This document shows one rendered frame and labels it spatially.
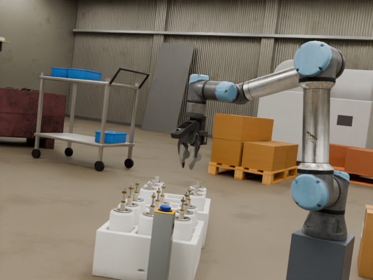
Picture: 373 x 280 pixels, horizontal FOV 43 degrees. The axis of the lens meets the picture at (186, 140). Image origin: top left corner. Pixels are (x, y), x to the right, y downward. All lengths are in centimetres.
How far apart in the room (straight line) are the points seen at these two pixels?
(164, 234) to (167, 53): 1047
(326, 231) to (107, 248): 81
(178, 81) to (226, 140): 667
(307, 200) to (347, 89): 566
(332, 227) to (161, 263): 60
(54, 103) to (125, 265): 415
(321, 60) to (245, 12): 999
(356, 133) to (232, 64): 510
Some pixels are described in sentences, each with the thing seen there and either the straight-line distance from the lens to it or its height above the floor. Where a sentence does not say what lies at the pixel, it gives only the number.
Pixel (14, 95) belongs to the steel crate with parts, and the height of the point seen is 59.
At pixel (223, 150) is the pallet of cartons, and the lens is 504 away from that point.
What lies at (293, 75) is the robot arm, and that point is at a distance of 174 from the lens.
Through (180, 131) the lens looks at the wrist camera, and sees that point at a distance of 175.
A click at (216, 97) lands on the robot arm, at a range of 175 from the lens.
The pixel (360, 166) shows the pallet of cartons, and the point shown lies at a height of 21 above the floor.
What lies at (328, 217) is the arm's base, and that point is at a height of 37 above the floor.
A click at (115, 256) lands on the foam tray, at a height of 9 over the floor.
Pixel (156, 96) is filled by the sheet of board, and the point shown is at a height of 85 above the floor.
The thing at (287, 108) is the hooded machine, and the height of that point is 83.
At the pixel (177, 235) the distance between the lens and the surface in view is 185.
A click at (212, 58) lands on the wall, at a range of 1163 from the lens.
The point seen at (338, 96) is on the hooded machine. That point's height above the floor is 107.
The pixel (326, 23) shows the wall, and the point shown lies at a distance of 1086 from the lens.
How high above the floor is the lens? 69
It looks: 4 degrees down
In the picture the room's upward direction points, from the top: 6 degrees clockwise
